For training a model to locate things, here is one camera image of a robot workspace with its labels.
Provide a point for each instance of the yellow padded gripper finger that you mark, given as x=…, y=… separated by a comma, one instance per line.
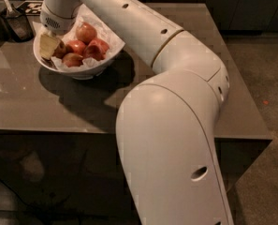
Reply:
x=48, y=43

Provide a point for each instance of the pale red apple front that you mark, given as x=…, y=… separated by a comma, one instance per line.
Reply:
x=72, y=60

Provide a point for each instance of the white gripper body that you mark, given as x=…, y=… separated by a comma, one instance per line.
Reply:
x=54, y=22

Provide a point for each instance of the white crumpled paper liner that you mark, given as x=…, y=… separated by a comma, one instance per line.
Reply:
x=107, y=35

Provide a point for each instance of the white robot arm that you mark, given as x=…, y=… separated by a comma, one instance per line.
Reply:
x=165, y=125

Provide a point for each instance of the red apple behind top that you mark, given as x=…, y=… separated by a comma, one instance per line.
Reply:
x=85, y=33

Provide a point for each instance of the black white marker tag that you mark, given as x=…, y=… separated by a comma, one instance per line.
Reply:
x=31, y=7

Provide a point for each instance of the large yellow-red apple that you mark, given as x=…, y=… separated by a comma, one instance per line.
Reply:
x=60, y=51

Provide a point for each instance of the red apple right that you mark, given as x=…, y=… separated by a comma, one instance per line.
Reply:
x=94, y=51

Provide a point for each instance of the white ceramic bowl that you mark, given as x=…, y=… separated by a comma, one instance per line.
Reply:
x=82, y=72

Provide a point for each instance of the small apple left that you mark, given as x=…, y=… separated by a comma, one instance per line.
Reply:
x=75, y=46

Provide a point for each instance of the red apple middle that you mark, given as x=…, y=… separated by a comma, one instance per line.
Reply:
x=103, y=45

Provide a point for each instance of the black scoop with white handle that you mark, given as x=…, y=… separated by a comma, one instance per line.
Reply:
x=17, y=23

